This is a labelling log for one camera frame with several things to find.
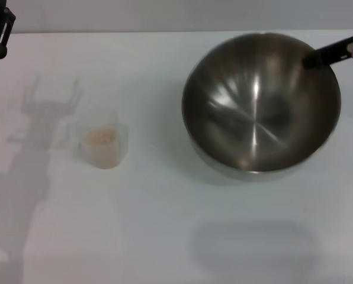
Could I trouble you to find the clear plastic measuring cup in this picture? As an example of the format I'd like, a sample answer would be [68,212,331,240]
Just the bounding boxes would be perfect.
[64,114,129,170]

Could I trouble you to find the stainless steel mixing bowl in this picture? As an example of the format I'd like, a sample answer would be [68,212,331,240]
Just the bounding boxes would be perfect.
[181,31,342,182]

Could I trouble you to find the rice grains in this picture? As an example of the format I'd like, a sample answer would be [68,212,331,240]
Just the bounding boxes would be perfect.
[84,128,118,146]

